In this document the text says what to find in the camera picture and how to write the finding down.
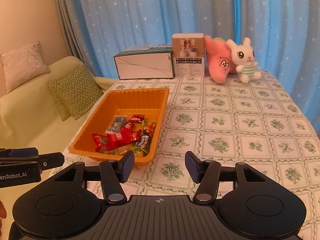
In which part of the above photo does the green brown candy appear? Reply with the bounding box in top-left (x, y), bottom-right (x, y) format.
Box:
top-left (99, 149), bottom-right (117, 155)

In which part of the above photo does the clear tan candy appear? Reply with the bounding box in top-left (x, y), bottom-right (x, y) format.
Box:
top-left (115, 145), bottom-right (132, 155)

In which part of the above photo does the large red snack packet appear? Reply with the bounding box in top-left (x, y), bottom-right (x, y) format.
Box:
top-left (107, 129), bottom-right (135, 151)

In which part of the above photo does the red jujube candy packet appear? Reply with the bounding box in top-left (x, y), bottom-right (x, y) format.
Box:
top-left (92, 134), bottom-right (109, 152)

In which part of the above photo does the yellow candy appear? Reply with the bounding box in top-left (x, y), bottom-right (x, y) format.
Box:
top-left (131, 147), bottom-right (149, 157)

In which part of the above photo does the dark chocolate bar packet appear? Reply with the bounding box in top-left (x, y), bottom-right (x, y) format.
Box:
top-left (135, 133), bottom-right (152, 151)

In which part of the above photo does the small red candy packet two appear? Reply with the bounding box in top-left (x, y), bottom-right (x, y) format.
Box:
top-left (130, 129), bottom-right (142, 141)

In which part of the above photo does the small dark red candy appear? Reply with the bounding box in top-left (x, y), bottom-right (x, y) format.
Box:
top-left (123, 121), bottom-right (135, 131)

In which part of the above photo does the colourful nut snack packet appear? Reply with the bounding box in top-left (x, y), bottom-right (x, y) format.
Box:
top-left (143, 122), bottom-right (156, 138)

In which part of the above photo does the small red candy packet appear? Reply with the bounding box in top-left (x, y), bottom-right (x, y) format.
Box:
top-left (130, 114), bottom-right (144, 123)

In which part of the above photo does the left hand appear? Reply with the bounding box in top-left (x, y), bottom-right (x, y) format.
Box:
top-left (0, 201), bottom-right (7, 220)

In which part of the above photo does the light green sofa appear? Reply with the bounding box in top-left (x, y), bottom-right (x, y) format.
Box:
top-left (0, 55), bottom-right (118, 240)

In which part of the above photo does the orange plastic tray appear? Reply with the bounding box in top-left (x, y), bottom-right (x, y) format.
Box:
top-left (69, 88), bottom-right (169, 165)

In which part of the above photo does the floral checked tablecloth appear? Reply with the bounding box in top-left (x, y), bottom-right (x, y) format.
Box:
top-left (49, 67), bottom-right (320, 240)

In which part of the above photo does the green zigzag cushion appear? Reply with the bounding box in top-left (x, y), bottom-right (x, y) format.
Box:
top-left (47, 65), bottom-right (103, 121)

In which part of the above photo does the beige cushion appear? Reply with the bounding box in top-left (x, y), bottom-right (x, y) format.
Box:
top-left (1, 41), bottom-right (50, 94)

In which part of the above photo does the pink star plush toy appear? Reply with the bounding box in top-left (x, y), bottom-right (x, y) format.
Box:
top-left (204, 35), bottom-right (236, 84)

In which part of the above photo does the white flat cardboard box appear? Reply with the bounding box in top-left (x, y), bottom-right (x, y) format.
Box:
top-left (114, 43), bottom-right (175, 80)

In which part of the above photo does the beige product box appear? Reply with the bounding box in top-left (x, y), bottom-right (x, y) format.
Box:
top-left (171, 33), bottom-right (205, 77)

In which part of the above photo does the white bunny plush toy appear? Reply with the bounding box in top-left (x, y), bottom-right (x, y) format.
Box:
top-left (226, 37), bottom-right (262, 83)

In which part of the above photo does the blue star curtain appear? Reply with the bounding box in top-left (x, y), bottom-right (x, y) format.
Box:
top-left (56, 0), bottom-right (319, 130)

